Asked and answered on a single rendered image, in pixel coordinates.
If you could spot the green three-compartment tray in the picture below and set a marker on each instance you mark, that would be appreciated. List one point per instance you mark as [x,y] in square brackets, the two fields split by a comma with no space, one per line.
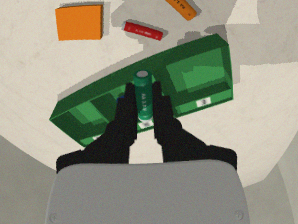
[193,78]

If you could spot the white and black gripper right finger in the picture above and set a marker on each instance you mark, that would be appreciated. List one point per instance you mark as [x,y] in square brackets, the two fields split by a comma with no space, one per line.
[180,145]

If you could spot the green battery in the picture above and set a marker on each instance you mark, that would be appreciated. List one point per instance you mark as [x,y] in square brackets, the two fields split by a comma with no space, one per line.
[143,91]

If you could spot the orange block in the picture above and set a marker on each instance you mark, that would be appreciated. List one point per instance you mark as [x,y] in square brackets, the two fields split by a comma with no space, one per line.
[82,22]

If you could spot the orange battery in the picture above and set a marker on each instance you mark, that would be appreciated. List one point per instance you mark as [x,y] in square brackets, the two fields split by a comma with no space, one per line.
[183,7]

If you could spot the red battery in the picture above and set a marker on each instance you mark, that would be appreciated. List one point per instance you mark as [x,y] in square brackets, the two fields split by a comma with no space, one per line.
[142,30]

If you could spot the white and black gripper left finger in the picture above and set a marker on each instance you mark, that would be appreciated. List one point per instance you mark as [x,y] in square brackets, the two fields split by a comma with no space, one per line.
[119,133]

